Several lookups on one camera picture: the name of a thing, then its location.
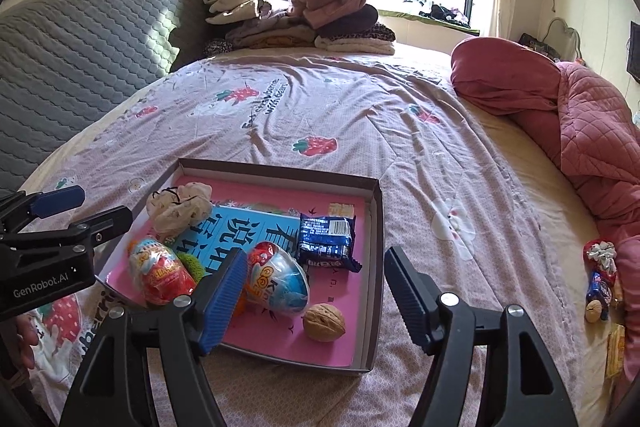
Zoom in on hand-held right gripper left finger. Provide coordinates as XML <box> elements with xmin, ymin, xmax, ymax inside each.
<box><xmin>59</xmin><ymin>248</ymin><xmax>249</xmax><ymax>427</ymax></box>

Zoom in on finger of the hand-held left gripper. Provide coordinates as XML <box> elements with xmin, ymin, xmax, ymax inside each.
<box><xmin>0</xmin><ymin>185</ymin><xmax>86</xmax><ymax>228</ymax></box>
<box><xmin>0</xmin><ymin>205</ymin><xmax>134</xmax><ymax>258</ymax></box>

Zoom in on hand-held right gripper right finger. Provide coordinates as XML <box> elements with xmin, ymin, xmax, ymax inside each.
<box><xmin>384</xmin><ymin>246</ymin><xmax>581</xmax><ymax>427</ymax></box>

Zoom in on green fuzzy hair tie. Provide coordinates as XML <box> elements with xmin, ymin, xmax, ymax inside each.
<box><xmin>177</xmin><ymin>252</ymin><xmax>211</xmax><ymax>284</ymax></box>

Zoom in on brown cardboard box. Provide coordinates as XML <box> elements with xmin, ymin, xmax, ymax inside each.
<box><xmin>94</xmin><ymin>158</ymin><xmax>385</xmax><ymax>378</ymax></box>

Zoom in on blue toy egg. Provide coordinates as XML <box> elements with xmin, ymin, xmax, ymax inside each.
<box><xmin>243</xmin><ymin>241</ymin><xmax>311</xmax><ymax>319</ymax></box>

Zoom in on red toy egg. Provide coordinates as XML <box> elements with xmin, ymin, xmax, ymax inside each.
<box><xmin>127</xmin><ymin>236</ymin><xmax>197</xmax><ymax>307</ymax></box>

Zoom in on cream drawstring pouch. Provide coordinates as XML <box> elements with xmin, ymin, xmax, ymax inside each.
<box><xmin>146</xmin><ymin>182</ymin><xmax>215</xmax><ymax>244</ymax></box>

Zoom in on blue cookie packet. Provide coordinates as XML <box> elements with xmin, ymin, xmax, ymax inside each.
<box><xmin>296</xmin><ymin>213</ymin><xmax>362</xmax><ymax>274</ymax></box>

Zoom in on person's left hand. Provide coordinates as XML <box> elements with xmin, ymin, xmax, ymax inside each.
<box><xmin>12</xmin><ymin>313</ymin><xmax>40</xmax><ymax>370</ymax></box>

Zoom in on pink book with blue label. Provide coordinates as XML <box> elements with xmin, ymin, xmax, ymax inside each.
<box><xmin>107</xmin><ymin>172</ymin><xmax>368</xmax><ymax>368</ymax></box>

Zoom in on grey quilted headboard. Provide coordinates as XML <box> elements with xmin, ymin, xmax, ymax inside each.
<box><xmin>0</xmin><ymin>0</ymin><xmax>211</xmax><ymax>198</ymax></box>

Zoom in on beige bed sheet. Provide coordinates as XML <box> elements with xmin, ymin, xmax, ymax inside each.
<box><xmin>465</xmin><ymin>102</ymin><xmax>626</xmax><ymax>427</ymax></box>

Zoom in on small blue snack packet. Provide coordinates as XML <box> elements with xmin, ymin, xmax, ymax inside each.
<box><xmin>586</xmin><ymin>271</ymin><xmax>613</xmax><ymax>308</ymax></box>

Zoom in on strawberry print bed cover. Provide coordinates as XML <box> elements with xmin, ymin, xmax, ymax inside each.
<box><xmin>20</xmin><ymin>42</ymin><xmax>608</xmax><ymax>427</ymax></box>

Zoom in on yellow snack packet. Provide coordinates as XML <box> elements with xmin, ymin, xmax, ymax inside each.
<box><xmin>605</xmin><ymin>324</ymin><xmax>626</xmax><ymax>380</ymax></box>

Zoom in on pink quilted blanket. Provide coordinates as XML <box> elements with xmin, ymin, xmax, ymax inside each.
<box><xmin>450</xmin><ymin>36</ymin><xmax>640</xmax><ymax>408</ymax></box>

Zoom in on green windowsill mat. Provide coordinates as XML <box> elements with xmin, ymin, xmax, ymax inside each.
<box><xmin>377</xmin><ymin>9</ymin><xmax>481</xmax><ymax>35</ymax></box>

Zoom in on pile of folded clothes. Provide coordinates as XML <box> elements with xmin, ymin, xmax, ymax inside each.
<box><xmin>196</xmin><ymin>0</ymin><xmax>397</xmax><ymax>58</ymax></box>

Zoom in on dark clothes on windowsill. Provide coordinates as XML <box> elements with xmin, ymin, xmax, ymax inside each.
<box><xmin>417</xmin><ymin>4</ymin><xmax>471</xmax><ymax>28</ymax></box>

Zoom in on white ornate chair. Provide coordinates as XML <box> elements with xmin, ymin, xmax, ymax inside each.
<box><xmin>544</xmin><ymin>17</ymin><xmax>583</xmax><ymax>60</ymax></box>

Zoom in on black television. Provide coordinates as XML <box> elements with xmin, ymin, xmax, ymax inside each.
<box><xmin>627</xmin><ymin>21</ymin><xmax>640</xmax><ymax>82</ymax></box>

